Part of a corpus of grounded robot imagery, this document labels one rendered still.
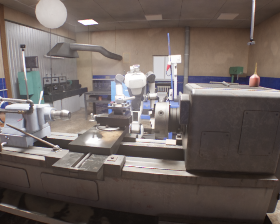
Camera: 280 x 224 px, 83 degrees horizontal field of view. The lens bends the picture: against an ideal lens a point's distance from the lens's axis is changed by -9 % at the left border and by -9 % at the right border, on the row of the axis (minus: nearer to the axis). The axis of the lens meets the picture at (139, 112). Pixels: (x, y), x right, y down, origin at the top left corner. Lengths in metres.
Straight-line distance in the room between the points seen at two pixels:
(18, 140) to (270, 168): 1.82
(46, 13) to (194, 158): 4.55
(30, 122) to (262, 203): 1.72
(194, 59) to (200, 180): 7.47
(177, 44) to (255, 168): 7.51
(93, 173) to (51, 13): 4.31
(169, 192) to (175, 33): 7.71
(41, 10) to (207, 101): 4.49
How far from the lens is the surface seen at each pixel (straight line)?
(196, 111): 0.99
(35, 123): 1.54
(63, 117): 1.46
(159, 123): 1.13
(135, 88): 2.29
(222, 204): 1.30
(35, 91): 5.60
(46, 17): 4.96
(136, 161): 1.21
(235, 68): 7.85
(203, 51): 8.43
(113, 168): 1.12
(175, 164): 1.20
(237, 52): 8.81
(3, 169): 1.79
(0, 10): 6.33
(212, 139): 1.06
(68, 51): 6.58
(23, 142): 1.64
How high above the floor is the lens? 1.42
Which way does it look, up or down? 13 degrees down
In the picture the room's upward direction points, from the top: straight up
